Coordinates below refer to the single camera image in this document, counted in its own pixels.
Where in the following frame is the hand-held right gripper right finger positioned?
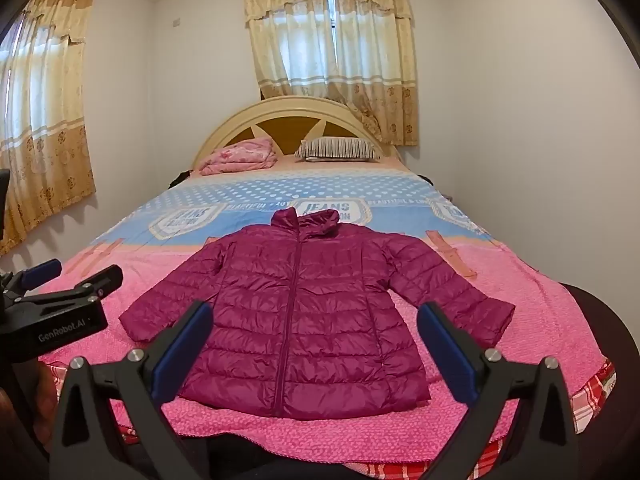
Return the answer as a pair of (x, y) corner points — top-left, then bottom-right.
(417, 301), (581, 480)

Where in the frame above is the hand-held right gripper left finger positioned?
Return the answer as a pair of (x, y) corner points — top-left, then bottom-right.
(49, 300), (215, 480)

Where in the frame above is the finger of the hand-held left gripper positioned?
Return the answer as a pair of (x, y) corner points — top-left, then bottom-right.
(10, 258), (64, 294)
(17, 264), (125, 307)

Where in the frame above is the magenta puffer jacket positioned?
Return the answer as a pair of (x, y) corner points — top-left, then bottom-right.
(119, 208), (517, 420)

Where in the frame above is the black object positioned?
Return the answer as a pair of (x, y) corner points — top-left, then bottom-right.
(0, 169), (11, 241)

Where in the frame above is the pink textured blanket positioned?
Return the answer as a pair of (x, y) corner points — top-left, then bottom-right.
(37, 240), (613, 463)

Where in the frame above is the beige floral curtain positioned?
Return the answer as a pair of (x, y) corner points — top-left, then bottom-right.
(0, 0), (97, 257)
(243, 0), (419, 148)

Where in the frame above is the red plaid sheet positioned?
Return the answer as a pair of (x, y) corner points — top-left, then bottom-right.
(117, 360), (618, 480)

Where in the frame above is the dark wooden bed footboard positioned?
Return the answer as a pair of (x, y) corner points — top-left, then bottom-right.
(562, 282), (640, 466)

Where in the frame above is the folded pink quilt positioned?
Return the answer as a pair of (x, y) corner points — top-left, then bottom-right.
(199, 136), (277, 176)

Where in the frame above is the striped pillow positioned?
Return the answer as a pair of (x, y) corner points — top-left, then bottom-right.
(294, 136), (382, 163)

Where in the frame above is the cream arched bed headboard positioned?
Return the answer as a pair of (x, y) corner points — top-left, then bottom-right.
(192, 95), (402, 171)

